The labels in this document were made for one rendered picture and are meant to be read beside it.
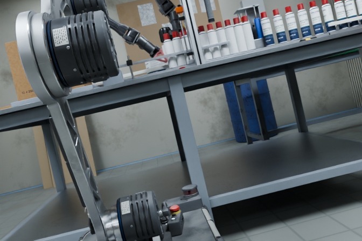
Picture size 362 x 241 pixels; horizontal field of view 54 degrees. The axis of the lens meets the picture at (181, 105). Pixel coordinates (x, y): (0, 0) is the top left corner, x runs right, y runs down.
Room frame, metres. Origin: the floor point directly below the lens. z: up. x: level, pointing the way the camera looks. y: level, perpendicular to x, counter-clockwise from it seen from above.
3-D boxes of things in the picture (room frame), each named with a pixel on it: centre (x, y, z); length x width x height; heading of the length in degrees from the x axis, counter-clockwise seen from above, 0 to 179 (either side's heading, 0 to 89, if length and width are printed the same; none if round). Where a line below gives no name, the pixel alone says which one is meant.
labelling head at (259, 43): (2.18, -0.52, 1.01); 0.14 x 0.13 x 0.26; 93
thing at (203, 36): (2.08, -0.21, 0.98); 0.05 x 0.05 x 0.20
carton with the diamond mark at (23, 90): (1.73, 0.56, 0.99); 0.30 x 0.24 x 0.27; 95
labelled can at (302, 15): (2.11, -0.81, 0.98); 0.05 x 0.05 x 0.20
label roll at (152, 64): (2.64, 0.09, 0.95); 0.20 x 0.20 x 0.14
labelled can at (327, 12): (2.11, -0.96, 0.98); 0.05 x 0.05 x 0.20
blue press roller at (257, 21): (2.14, -0.56, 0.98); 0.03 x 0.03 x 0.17
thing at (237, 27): (2.08, -0.42, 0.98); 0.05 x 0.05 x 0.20
